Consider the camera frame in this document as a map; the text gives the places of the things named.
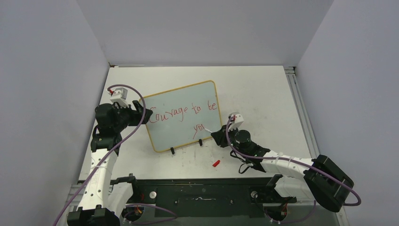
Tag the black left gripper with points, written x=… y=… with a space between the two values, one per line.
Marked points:
x=136 y=115

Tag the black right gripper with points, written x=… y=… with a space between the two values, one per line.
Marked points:
x=221 y=136

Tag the red marker cap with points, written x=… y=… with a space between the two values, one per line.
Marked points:
x=216 y=163

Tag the yellow framed whiteboard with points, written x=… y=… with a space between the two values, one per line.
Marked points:
x=180 y=114

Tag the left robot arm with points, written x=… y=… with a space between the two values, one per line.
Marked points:
x=98 y=206

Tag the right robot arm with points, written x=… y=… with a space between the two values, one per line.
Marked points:
x=318 y=179

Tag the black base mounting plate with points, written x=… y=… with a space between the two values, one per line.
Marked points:
x=221 y=197

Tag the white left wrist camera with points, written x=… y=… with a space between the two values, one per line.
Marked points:
x=119 y=96

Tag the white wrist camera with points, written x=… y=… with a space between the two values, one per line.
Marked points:
x=236 y=119
x=119 y=96

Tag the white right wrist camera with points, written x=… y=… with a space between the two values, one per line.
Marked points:
x=236 y=119

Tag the aluminium frame rail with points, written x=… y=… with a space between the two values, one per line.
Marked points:
x=274 y=114

